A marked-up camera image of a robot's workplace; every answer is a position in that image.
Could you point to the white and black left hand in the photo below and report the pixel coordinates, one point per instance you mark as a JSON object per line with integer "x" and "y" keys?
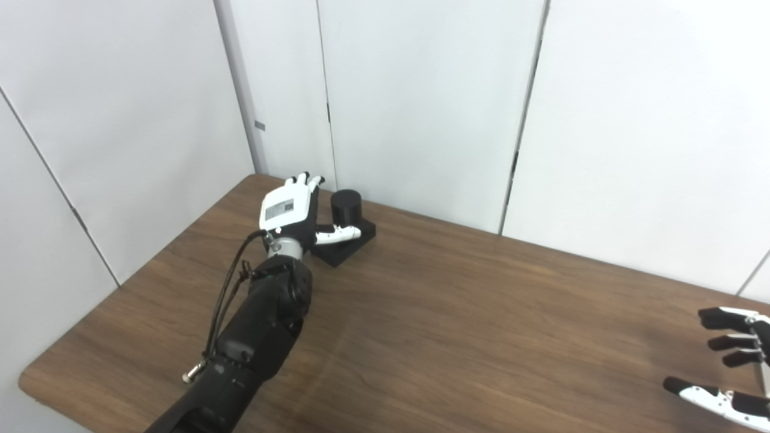
{"x": 286, "y": 210}

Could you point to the white and black right hand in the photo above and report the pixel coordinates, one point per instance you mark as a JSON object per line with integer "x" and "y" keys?
{"x": 743, "y": 406}

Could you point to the black peg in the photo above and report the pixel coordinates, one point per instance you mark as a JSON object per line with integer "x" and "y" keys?
{"x": 348, "y": 210}

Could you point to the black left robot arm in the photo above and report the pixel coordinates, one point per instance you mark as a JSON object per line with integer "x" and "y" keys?
{"x": 258, "y": 337}

